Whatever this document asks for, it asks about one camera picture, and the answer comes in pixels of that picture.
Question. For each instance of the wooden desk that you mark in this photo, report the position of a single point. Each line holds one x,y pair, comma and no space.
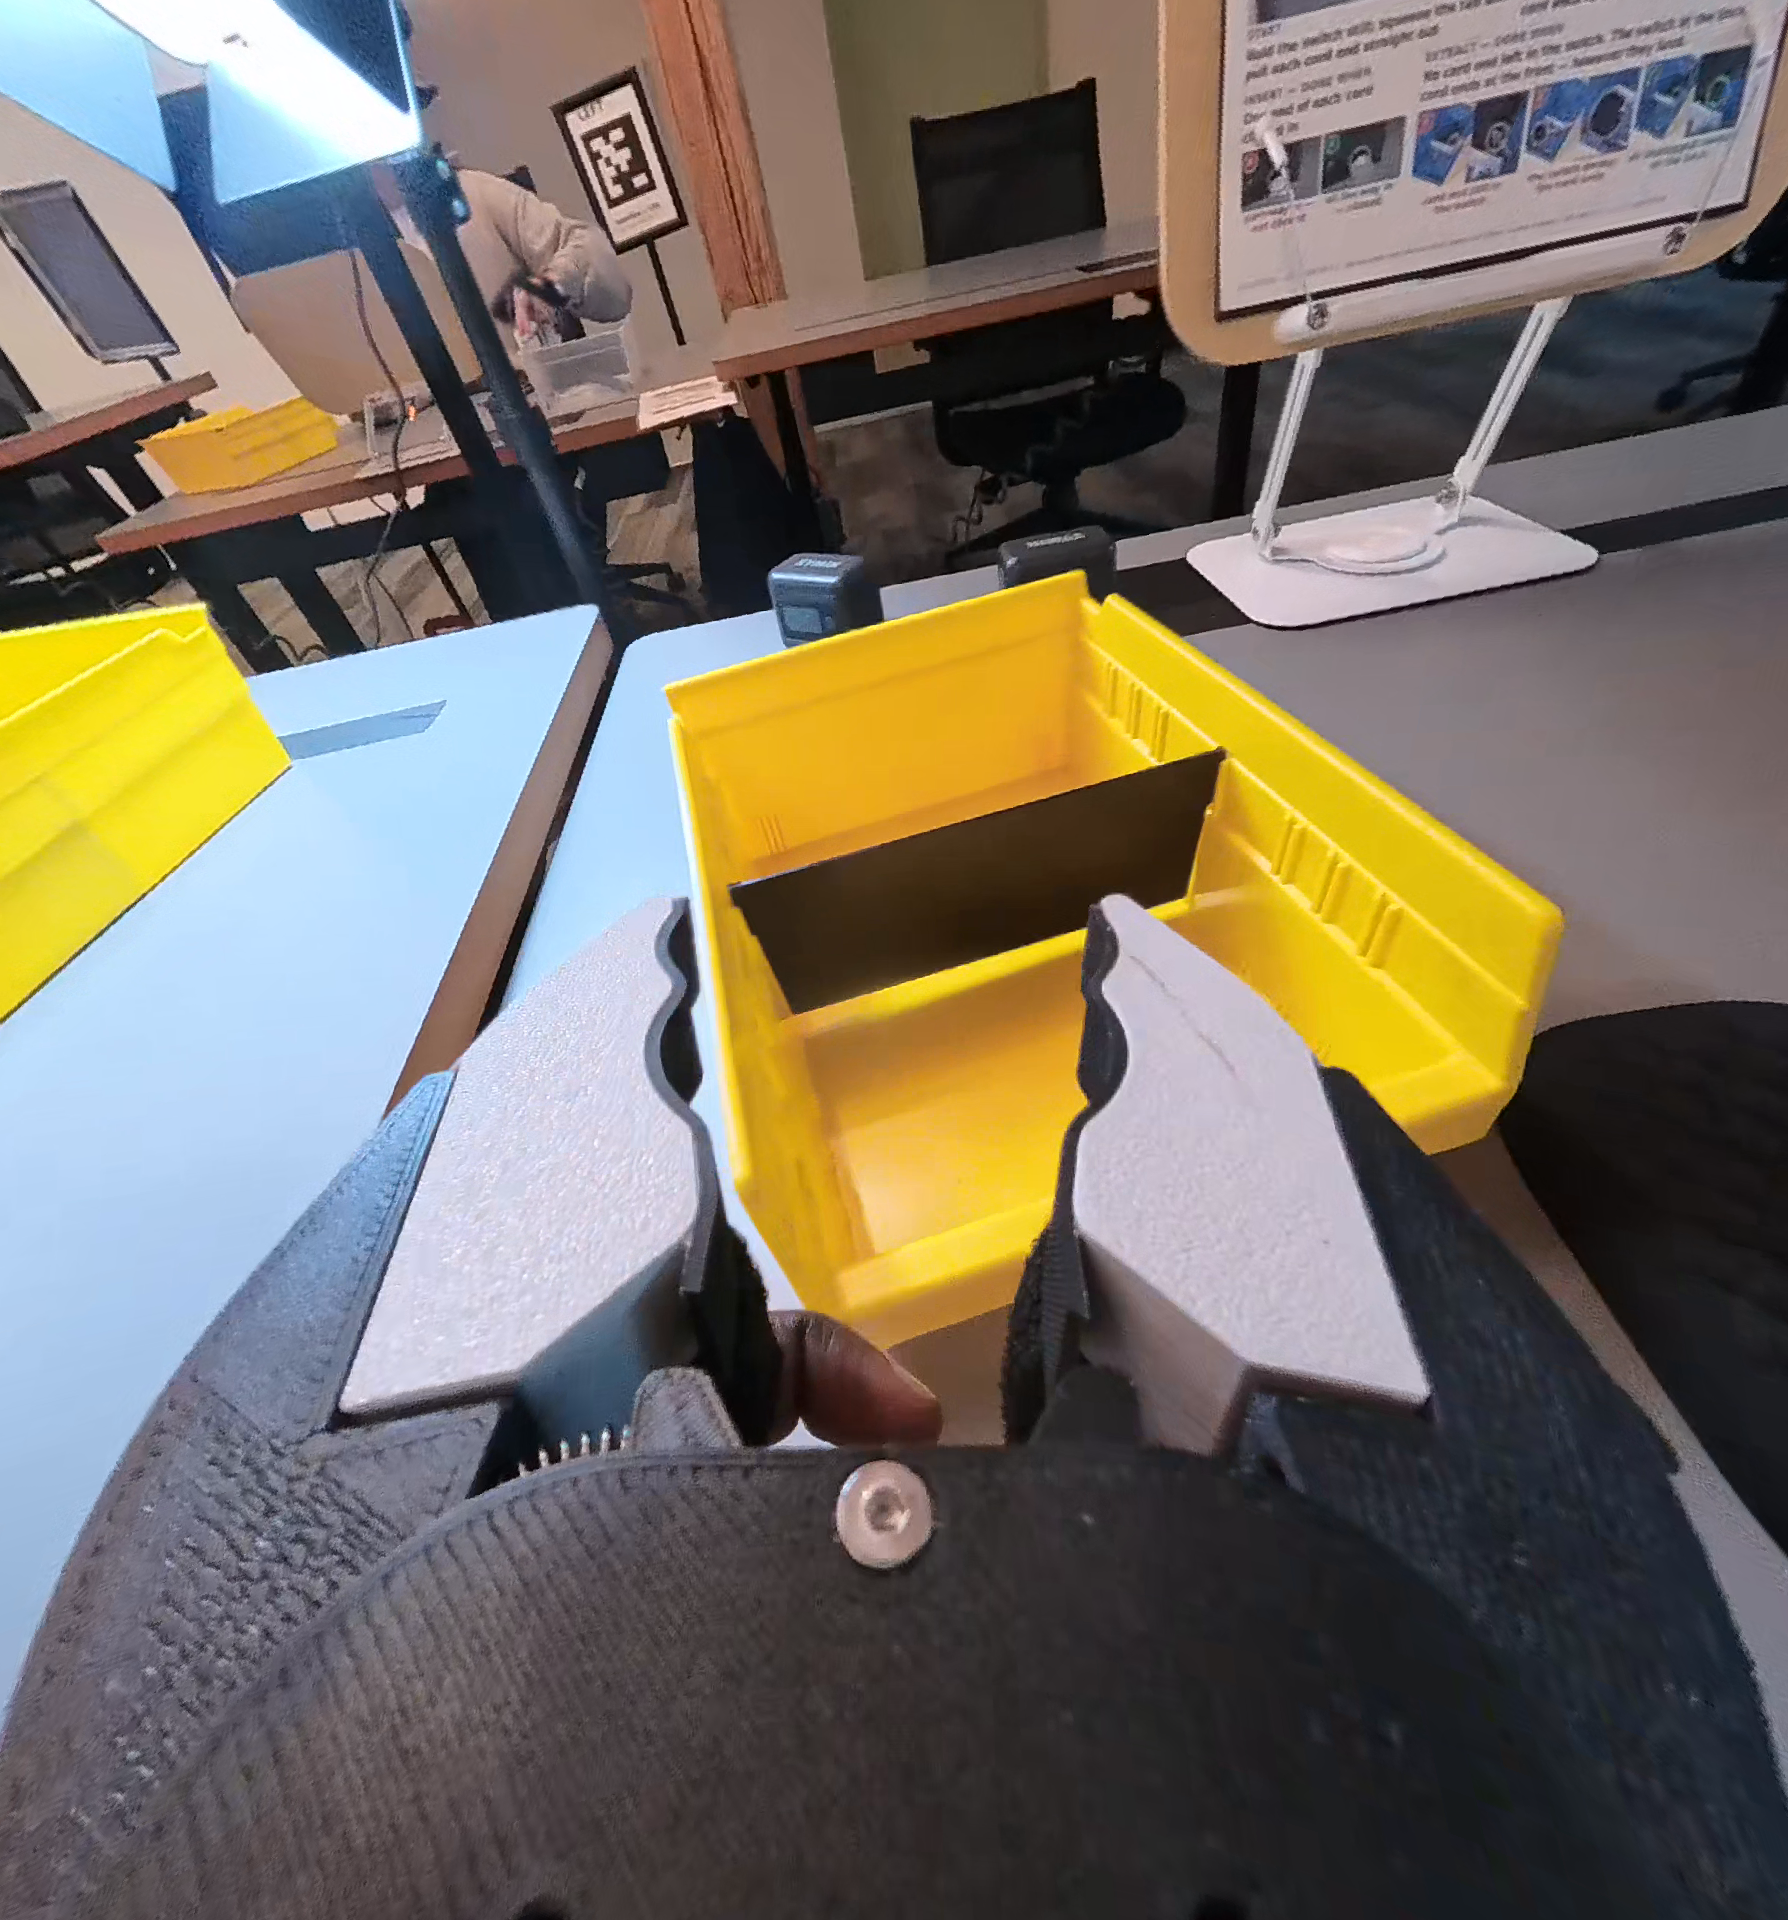
310,489
69,422
911,308

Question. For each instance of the small grey timer device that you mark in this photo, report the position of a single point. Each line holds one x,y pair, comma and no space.
825,597
1057,559

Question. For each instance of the black round cushion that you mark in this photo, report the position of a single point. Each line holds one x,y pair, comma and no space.
1706,1230

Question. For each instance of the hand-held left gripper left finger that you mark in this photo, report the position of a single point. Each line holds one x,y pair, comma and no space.
534,1184

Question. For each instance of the black and white tag sign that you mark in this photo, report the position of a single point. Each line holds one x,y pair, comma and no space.
623,152

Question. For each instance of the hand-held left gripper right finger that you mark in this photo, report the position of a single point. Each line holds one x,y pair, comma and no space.
1225,1202

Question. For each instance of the black light stand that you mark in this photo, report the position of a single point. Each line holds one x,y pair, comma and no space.
512,405

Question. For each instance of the studio light panel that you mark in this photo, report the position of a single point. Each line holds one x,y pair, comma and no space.
310,91

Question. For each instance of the instruction board on white stand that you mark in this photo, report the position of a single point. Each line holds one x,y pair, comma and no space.
1435,180

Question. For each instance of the dark tablet screen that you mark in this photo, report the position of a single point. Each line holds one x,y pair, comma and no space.
77,271

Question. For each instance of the black office chair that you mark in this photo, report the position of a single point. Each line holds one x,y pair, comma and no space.
1007,166

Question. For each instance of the black bin divider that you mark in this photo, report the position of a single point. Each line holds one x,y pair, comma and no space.
969,885

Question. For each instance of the clear plastic container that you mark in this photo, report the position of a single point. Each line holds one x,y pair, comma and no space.
583,362

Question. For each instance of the yellow plastic bin with divider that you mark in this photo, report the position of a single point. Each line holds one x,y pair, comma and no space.
911,1111

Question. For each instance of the person's left hand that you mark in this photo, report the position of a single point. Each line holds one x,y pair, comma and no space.
856,1387

